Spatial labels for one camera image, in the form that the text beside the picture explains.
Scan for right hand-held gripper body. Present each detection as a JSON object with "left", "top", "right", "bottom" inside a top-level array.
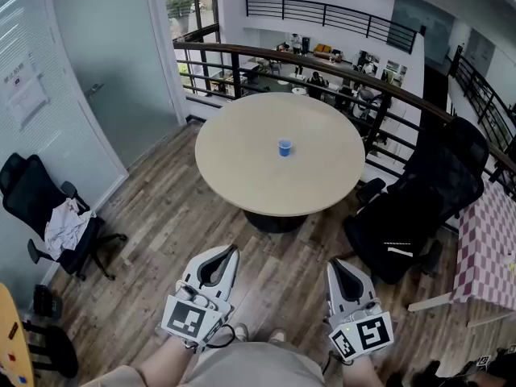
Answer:
[{"left": 327, "top": 298, "right": 394, "bottom": 364}]

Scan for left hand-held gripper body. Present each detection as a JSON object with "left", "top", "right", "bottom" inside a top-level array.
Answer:
[{"left": 160, "top": 278, "right": 235, "bottom": 347}]

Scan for person's left forearm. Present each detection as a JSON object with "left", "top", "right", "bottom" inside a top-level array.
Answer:
[{"left": 131, "top": 334, "right": 199, "bottom": 387}]

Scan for person's right forearm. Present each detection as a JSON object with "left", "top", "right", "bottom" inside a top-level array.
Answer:
[{"left": 341, "top": 352, "right": 385, "bottom": 387}]

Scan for white table leg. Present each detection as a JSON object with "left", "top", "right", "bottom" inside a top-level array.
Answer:
[{"left": 406, "top": 291, "right": 455, "bottom": 313}]

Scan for black table base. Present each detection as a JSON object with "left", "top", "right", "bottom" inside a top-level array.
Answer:
[{"left": 243, "top": 209, "right": 310, "bottom": 235}]

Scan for person's beige shorts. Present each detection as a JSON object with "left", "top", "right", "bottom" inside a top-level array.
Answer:
[{"left": 79, "top": 339, "right": 328, "bottom": 387}]

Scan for black equipment pile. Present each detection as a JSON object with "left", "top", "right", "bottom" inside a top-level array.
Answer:
[{"left": 406, "top": 347, "right": 516, "bottom": 387}]

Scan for black high-back office chair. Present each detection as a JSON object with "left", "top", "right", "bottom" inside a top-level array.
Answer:
[{"left": 342, "top": 116, "right": 491, "bottom": 285}]

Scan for pink checkered tablecloth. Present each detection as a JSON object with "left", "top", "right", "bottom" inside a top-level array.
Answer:
[{"left": 450, "top": 178, "right": 516, "bottom": 310}]

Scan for white crumpled cloth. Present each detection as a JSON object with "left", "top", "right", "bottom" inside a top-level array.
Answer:
[{"left": 44, "top": 198, "right": 98, "bottom": 262}]

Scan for black stool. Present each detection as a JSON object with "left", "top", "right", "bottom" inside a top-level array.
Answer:
[{"left": 22, "top": 319, "right": 80, "bottom": 380}]

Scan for small black box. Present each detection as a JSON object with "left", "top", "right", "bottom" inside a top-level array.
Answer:
[{"left": 33, "top": 284, "right": 64, "bottom": 319}]

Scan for yellow table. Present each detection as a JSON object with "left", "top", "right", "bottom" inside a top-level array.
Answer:
[{"left": 0, "top": 282, "right": 35, "bottom": 387}]

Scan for black office chair with cloth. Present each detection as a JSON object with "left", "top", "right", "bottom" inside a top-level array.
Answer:
[{"left": 0, "top": 152, "right": 128, "bottom": 281}]

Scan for frosted glass door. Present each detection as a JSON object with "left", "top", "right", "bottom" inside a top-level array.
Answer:
[{"left": 50, "top": 0, "right": 189, "bottom": 171}]

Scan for wooden top balcony railing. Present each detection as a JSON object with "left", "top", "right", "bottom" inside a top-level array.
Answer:
[{"left": 173, "top": 41, "right": 516, "bottom": 201}]

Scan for black side railing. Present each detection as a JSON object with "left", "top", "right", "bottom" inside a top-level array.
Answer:
[{"left": 448, "top": 45, "right": 516, "bottom": 156}]

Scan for white paper notice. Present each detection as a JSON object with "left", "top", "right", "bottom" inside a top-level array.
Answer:
[{"left": 2, "top": 59, "right": 52, "bottom": 131}]

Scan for black upper balcony railing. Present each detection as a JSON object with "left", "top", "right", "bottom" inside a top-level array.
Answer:
[{"left": 243, "top": 0, "right": 418, "bottom": 55}]

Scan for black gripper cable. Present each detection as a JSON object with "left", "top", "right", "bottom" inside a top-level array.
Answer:
[{"left": 200, "top": 323, "right": 237, "bottom": 349}]

